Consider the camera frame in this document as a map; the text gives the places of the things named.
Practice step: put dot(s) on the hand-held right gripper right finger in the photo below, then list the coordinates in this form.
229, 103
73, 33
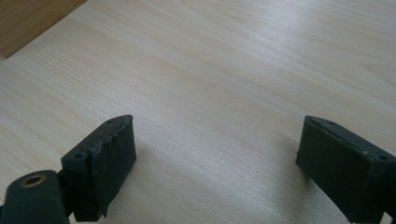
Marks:
339, 161

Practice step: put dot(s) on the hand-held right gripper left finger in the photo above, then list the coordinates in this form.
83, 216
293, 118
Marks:
102, 168

